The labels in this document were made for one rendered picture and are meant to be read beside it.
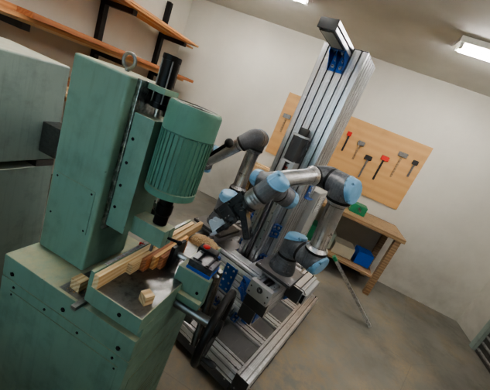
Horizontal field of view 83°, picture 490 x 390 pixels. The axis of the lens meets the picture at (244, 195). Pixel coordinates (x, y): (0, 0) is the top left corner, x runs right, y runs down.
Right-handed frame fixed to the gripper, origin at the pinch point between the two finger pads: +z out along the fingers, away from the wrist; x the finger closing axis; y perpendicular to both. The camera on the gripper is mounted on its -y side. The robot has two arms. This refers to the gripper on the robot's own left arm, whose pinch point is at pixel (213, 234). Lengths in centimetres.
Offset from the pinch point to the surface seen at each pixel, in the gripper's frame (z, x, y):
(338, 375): 41, -103, -144
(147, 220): 11.6, 12.4, 18.1
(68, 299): 39, 32, 10
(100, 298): 25.4, 33.5, 4.3
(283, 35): -81, -321, 165
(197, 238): 19.0, -18.4, 2.3
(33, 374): 78, 32, -4
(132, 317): 18.6, 33.5, -5.9
